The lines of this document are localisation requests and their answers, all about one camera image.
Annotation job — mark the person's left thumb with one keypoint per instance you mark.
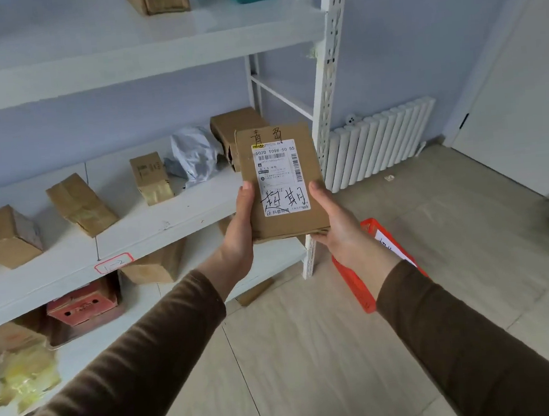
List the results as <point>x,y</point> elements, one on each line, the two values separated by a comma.
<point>246,203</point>

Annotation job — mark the white door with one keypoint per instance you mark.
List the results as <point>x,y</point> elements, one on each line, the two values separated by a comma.
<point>518,88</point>

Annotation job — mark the red printed cardboard box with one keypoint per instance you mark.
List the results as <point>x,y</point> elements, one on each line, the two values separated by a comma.
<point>82,304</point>

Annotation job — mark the plain cardboard box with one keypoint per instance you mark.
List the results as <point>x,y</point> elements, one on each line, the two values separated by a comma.
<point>157,266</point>

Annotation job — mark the red bordered shelf label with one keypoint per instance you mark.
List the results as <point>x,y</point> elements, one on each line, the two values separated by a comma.
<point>114,263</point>

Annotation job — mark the person's left forearm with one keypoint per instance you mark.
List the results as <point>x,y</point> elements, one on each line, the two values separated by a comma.
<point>101,369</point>

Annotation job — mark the person's right thumb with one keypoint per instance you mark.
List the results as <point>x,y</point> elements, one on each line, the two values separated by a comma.
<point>322,199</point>

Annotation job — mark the yellow taped cardboard parcel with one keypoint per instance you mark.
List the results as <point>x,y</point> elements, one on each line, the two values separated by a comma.
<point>17,366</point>

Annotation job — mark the person's right hand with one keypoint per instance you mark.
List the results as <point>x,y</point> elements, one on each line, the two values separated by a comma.
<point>347,240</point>

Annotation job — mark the white metal shelf unit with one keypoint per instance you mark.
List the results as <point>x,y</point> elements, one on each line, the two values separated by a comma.
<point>143,130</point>

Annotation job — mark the red plastic crate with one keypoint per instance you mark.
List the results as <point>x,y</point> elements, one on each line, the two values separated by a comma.
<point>357,275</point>

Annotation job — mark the cardboard parcel white label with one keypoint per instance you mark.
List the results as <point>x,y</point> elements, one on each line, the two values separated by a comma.
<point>281,181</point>

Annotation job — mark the white paper sheet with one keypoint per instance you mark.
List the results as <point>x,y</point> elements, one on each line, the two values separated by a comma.
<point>393,247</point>

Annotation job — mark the person's left hand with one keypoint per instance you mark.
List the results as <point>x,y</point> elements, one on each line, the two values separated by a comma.
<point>236,249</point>

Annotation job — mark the flat cardboard piece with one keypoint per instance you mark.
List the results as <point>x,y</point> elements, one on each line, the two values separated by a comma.
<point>254,292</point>

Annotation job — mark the person's right forearm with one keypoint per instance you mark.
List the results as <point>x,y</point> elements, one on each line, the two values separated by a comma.
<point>463,342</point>

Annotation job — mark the taped brown cardboard box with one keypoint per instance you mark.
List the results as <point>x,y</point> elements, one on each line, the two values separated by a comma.
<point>81,205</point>

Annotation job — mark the large brown cardboard box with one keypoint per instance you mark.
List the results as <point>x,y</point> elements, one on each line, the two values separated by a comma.
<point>234,127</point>

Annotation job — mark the white radiator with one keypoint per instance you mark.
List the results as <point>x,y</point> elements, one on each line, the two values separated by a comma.
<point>379,141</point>

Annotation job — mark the grey plastic mailer bag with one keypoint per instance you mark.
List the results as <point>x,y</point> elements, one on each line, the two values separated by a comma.
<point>195,155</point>

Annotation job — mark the cardboard box with grey label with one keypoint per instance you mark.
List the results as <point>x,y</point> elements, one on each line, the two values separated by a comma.
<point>7,237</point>

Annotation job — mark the small upright cardboard box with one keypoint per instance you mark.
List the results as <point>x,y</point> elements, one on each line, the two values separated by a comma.
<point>151,179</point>

